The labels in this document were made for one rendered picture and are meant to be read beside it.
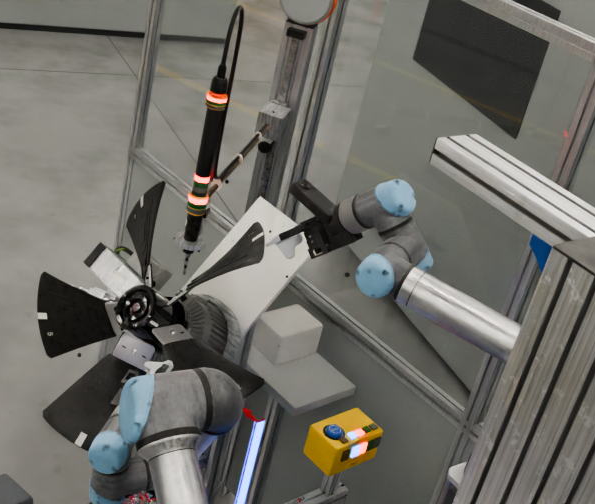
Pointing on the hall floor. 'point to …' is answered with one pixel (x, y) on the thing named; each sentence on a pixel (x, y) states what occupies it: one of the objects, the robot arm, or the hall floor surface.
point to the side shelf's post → (265, 451)
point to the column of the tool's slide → (288, 107)
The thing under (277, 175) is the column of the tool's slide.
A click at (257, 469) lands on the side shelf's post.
